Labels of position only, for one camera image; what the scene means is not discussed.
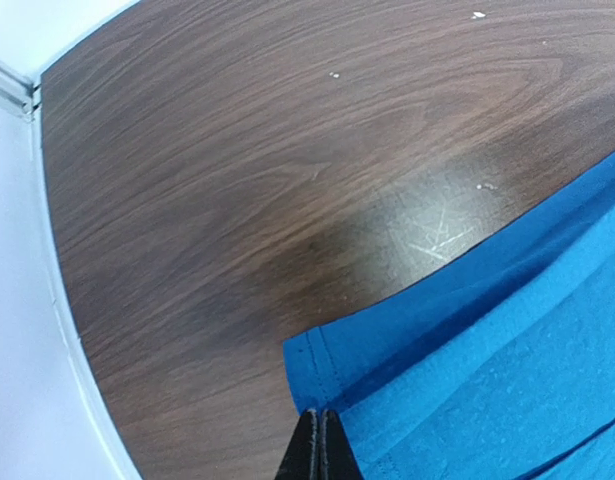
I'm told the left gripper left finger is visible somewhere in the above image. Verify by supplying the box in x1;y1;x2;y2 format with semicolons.
274;409;320;480

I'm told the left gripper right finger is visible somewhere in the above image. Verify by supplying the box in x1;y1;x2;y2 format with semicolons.
319;410;362;480

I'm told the blue t-shirt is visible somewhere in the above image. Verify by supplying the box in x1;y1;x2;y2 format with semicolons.
283;152;615;479

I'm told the left aluminium frame post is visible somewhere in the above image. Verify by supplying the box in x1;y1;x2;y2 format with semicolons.
0;60;42;120

